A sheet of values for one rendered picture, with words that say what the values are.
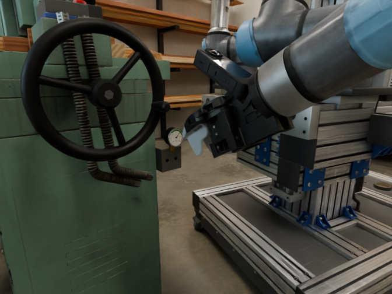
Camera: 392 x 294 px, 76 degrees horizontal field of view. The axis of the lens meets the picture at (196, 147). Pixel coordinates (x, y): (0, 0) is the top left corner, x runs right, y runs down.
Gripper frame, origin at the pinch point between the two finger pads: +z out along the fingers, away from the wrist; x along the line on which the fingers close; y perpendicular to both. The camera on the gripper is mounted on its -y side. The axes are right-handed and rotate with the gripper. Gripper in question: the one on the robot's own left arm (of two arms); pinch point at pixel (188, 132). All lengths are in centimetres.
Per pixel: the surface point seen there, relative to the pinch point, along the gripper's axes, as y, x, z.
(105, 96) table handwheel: -12.4, -10.4, 8.5
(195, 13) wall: -238, 230, 187
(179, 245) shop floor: 35, 38, 85
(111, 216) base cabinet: 10.2, -4.4, 44.6
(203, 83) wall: -151, 249, 239
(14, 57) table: -29.1, -22.9, 21.7
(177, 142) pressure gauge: -5.9, 16.8, 28.5
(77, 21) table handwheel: -24.5, -14.2, 2.8
